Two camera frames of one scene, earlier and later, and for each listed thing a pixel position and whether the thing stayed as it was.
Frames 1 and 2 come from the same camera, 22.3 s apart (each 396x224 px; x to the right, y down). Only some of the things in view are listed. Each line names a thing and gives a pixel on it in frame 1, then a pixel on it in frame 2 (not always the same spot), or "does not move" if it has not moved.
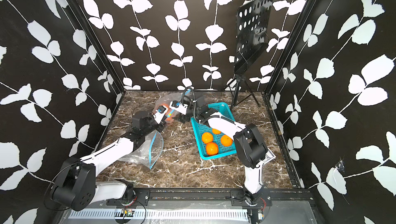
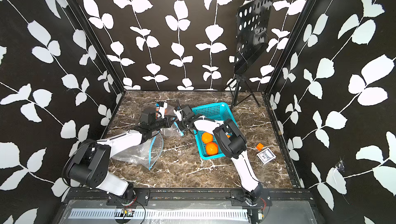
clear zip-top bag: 165,101 to 165,110
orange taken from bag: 212,148 does not move
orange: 207,138 does not move
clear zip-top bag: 149,154 does not move
